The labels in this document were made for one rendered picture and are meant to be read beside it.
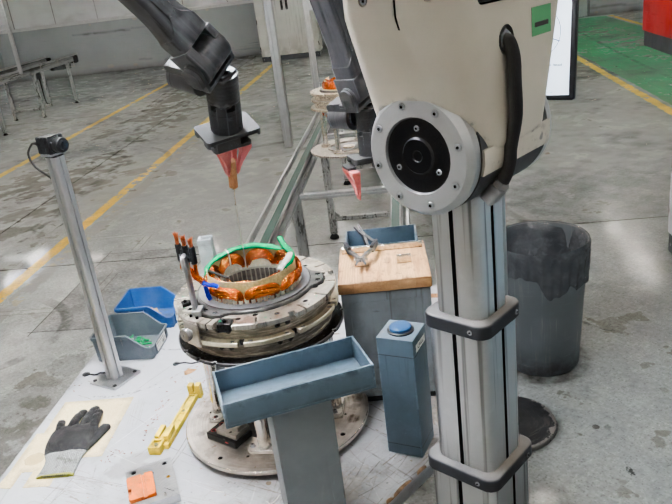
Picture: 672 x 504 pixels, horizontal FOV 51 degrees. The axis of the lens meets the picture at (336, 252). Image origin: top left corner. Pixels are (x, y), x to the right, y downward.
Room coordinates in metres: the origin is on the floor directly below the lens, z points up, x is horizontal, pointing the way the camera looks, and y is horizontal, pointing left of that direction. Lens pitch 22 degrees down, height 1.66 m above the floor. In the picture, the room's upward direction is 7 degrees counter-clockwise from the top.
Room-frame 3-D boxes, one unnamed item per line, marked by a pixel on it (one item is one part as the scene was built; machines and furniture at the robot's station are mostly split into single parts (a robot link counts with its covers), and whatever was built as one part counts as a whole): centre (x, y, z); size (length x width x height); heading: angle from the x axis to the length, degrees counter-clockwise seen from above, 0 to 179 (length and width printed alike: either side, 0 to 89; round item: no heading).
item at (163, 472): (1.11, 0.40, 0.79); 0.12 x 0.09 x 0.02; 17
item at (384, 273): (1.40, -0.10, 1.05); 0.20 x 0.19 x 0.02; 175
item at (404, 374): (1.15, -0.10, 0.91); 0.07 x 0.07 x 0.25; 62
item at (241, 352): (1.29, 0.17, 1.05); 0.29 x 0.29 x 0.06
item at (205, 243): (1.36, 0.26, 1.14); 0.03 x 0.03 x 0.09; 89
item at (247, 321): (1.29, 0.17, 1.09); 0.32 x 0.32 x 0.01
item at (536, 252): (2.62, -0.82, 0.39); 0.39 x 0.39 x 0.35
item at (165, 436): (1.32, 0.39, 0.80); 0.22 x 0.04 x 0.03; 166
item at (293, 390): (1.01, 0.10, 0.92); 0.25 x 0.11 x 0.28; 104
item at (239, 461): (1.29, 0.17, 0.80); 0.39 x 0.39 x 0.01
